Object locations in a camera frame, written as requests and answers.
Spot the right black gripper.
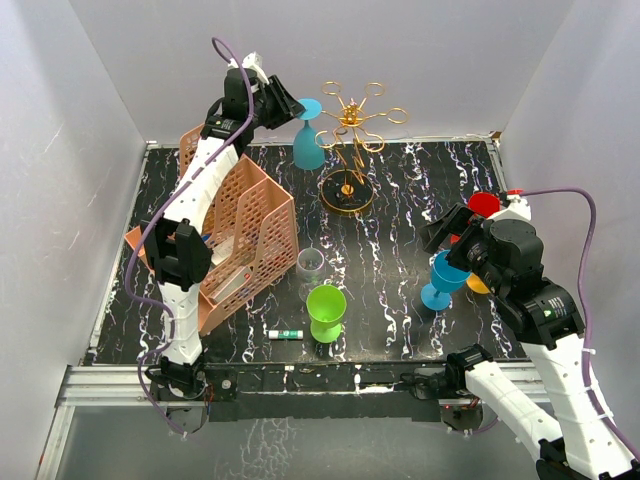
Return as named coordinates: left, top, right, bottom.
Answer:
left=415, top=202, right=506, bottom=295

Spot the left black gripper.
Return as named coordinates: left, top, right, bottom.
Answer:
left=249, top=77, right=306, bottom=131

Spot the red wine glass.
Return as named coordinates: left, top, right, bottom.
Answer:
left=467, top=192, right=501, bottom=218

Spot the blue wine glass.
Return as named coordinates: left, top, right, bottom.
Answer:
left=420, top=250, right=471, bottom=311

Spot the cyan wine glass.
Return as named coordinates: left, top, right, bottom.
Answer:
left=293, top=98, right=325, bottom=171

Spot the yellow wine glass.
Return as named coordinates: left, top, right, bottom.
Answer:
left=466, top=274, right=490, bottom=295

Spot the gold wire glass rack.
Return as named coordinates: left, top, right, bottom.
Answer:
left=314, top=81, right=409, bottom=216

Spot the clear wine glass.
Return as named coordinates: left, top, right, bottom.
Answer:
left=296, top=247, right=326, bottom=301

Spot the green wine glass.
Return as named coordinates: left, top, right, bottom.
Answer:
left=306, top=284, right=347, bottom=344

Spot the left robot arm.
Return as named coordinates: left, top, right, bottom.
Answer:
left=142, top=67, right=304, bottom=399

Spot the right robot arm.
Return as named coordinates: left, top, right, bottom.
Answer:
left=419, top=204, right=639, bottom=479

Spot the pink plastic file organizer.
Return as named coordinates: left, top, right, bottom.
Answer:
left=123, top=124, right=301, bottom=337

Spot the silver box in organizer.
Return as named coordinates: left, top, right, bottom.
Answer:
left=209, top=265, right=252, bottom=304

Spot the green white glue stick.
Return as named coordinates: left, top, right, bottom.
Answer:
left=268, top=330, right=304, bottom=340

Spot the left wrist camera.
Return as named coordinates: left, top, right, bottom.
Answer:
left=227, top=51, right=262, bottom=72

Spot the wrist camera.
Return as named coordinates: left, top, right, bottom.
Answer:
left=489, top=189, right=532, bottom=222
left=227, top=51, right=262, bottom=72

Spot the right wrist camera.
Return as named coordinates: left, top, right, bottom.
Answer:
left=489, top=189, right=532, bottom=222

